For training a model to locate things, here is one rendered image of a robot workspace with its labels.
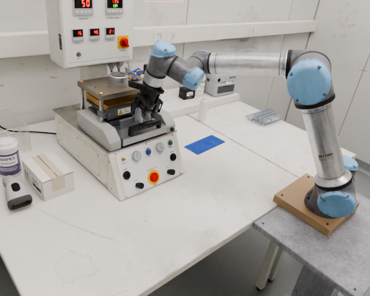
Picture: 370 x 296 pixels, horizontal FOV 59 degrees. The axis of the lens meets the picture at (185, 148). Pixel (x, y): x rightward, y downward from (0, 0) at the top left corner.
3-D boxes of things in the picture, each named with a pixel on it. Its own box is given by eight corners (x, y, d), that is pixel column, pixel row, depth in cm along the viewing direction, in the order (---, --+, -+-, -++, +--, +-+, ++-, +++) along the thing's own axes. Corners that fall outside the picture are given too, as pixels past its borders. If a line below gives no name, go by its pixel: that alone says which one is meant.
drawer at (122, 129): (84, 119, 142) (83, 102, 138) (126, 108, 156) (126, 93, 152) (123, 148, 125) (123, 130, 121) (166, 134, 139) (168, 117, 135)
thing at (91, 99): (86, 101, 138) (84, 79, 133) (129, 92, 152) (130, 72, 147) (108, 116, 128) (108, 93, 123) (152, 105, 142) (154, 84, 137)
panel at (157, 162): (124, 199, 127) (113, 152, 123) (181, 174, 146) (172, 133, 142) (127, 199, 125) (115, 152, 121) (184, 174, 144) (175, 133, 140)
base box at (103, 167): (57, 143, 157) (53, 110, 149) (123, 125, 181) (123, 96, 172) (120, 202, 126) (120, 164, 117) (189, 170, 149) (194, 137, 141)
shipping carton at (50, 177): (24, 178, 132) (20, 158, 127) (56, 168, 140) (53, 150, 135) (41, 202, 120) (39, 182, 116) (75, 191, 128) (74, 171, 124)
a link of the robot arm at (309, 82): (357, 194, 117) (327, 45, 97) (360, 222, 105) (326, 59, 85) (322, 197, 123) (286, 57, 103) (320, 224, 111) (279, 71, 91)
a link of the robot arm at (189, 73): (211, 66, 114) (184, 50, 115) (201, 76, 105) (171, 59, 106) (202, 84, 118) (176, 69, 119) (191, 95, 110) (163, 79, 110)
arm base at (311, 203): (350, 208, 131) (359, 189, 125) (330, 224, 122) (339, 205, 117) (318, 188, 140) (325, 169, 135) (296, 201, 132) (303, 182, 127)
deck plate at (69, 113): (52, 110, 149) (52, 108, 148) (117, 97, 171) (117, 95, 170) (107, 155, 121) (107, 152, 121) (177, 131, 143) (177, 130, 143)
